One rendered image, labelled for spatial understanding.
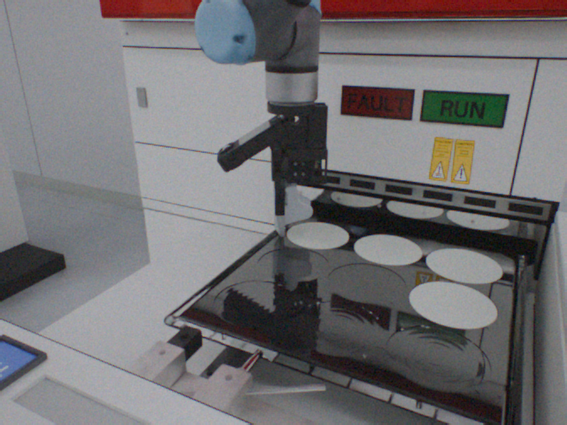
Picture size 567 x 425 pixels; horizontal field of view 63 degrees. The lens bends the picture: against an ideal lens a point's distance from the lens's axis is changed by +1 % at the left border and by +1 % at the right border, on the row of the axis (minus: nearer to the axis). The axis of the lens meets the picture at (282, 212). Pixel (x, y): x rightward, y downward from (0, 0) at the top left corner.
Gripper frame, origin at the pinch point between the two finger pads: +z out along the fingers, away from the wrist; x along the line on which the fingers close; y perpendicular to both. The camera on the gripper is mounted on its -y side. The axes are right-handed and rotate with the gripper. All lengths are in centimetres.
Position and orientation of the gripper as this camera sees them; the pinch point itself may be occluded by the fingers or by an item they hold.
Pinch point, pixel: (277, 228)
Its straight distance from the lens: 73.6
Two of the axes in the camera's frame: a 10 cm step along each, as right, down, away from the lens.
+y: 10.0, -0.2, 0.4
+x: -0.5, -3.8, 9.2
